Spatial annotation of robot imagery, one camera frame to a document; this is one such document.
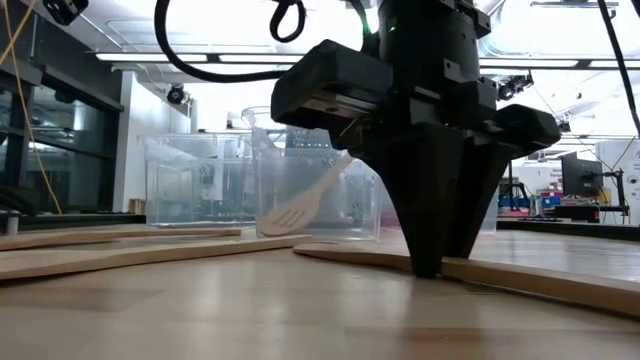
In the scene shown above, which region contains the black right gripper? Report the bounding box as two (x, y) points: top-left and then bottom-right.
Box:
(271, 39), (562, 159)

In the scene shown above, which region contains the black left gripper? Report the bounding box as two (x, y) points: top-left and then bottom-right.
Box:
(42, 0), (90, 27)

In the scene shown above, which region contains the slotted wooden spatula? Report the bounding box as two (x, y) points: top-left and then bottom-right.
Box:
(258, 154), (355, 239)

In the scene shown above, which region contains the broad wooden spatula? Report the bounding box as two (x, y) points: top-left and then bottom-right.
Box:
(292, 241), (640, 319)

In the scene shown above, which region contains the large steel butter knife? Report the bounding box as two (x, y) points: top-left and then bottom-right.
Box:
(152, 221), (241, 229)

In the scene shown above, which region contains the metal box grater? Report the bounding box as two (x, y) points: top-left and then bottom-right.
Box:
(284, 124), (346, 156)

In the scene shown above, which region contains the tall clear plastic bin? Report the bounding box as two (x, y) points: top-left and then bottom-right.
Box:
(241, 105), (386, 240)

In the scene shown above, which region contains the overhead light strip bar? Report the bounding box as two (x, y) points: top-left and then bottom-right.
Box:
(94, 52), (640, 70)

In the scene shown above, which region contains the black computer monitor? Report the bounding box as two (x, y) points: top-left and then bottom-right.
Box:
(559, 152), (605, 200)

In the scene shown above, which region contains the cluttered black desk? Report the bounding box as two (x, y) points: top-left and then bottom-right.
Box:
(499, 203), (630, 224)

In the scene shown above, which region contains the white poster board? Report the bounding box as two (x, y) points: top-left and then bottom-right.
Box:
(594, 139), (640, 227)

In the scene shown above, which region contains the thick black cable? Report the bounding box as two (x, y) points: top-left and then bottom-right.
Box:
(596, 0), (640, 139)
(153, 0), (381, 85)
(269, 0), (307, 44)

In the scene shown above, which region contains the yellow cable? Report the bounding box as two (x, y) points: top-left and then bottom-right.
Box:
(0, 0), (64, 215)

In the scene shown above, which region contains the white cylindrical post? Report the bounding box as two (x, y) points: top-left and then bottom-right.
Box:
(3, 209), (22, 236)

